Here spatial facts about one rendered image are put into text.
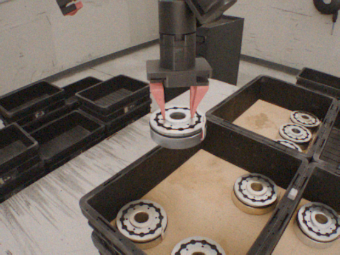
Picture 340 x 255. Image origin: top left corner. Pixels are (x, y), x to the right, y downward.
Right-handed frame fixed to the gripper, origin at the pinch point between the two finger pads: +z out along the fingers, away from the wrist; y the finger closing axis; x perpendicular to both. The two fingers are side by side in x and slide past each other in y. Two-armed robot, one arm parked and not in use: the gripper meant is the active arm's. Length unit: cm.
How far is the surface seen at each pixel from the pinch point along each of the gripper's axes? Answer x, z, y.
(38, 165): -55, 54, 61
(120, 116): -95, 53, 23
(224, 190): -1.3, 22.2, -11.2
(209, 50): -140, 28, -40
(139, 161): -2.0, 11.8, 7.7
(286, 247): 16.1, 22.8, -20.0
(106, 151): -36, 34, 22
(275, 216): 15.2, 12.7, -15.2
